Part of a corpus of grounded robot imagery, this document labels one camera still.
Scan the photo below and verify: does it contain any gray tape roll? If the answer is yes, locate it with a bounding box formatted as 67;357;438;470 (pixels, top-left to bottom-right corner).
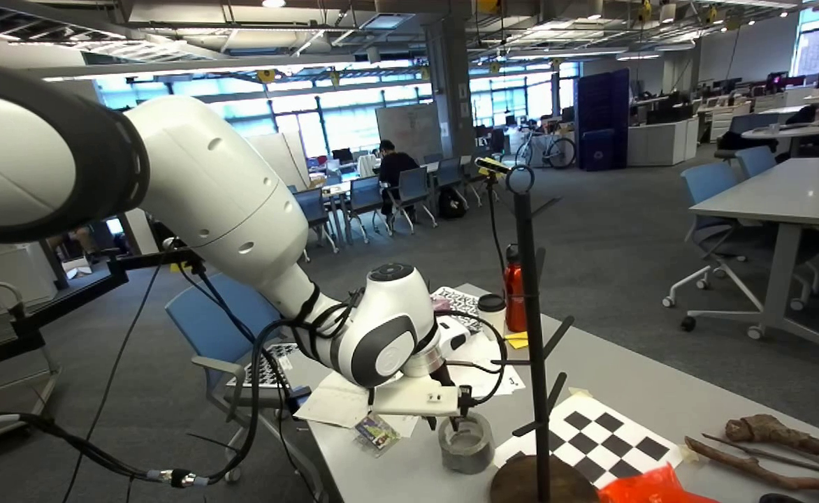
436;410;498;478

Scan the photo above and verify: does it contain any red water bottle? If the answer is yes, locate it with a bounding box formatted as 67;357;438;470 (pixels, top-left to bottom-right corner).
504;242;531;336

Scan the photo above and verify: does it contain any white cup black lid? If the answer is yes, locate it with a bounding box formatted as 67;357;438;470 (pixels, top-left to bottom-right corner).
475;290;510;319

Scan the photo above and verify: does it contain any gray office table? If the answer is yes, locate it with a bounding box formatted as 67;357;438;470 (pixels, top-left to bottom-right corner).
687;154;819;359

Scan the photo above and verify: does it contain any white cabinet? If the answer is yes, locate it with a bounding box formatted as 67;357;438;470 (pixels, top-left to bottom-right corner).
627;118;703;171

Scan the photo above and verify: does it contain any printed marker tag sheet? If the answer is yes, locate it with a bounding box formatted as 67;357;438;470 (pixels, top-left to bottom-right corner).
430;284;483;319

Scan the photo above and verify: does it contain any black peg stand wooden base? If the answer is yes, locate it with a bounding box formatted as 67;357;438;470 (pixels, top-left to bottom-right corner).
490;164;603;503

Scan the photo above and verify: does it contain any bicycle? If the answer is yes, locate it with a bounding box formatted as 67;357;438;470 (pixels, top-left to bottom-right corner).
518;119;580;172

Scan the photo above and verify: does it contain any black camera on gooseneck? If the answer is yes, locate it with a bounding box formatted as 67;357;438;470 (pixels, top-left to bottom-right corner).
475;154;519;281

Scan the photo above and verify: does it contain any blue cabinet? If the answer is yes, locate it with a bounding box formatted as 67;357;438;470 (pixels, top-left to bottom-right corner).
573;67;631;172

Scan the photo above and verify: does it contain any white paper stack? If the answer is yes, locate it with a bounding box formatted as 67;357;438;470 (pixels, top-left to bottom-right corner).
294;329;529;440

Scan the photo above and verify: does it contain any orange plastic bag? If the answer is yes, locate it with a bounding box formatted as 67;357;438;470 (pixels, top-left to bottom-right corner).
598;463;721;503

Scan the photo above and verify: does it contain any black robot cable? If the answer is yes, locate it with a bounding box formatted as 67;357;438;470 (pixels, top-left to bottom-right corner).
15;245;514;492

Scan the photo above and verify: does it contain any person in black clothes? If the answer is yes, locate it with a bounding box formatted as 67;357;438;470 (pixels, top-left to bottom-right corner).
374;137;423;189

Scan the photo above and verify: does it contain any small colourful card box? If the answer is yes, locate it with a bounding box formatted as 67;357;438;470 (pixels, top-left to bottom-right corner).
352;410;402;452

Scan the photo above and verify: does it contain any black white checkerboard sheet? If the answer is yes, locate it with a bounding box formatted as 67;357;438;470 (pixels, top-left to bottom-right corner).
493;387;684;492

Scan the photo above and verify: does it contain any white keyboard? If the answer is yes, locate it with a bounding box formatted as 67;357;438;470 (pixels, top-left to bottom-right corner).
223;341;308;394

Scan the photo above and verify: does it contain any blue office chair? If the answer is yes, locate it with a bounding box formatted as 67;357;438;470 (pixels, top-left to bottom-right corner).
733;141;779;182
662;160;767;336
164;274;314;487

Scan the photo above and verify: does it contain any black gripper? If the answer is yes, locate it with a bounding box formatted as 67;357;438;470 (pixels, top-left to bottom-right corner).
424;357;479;425

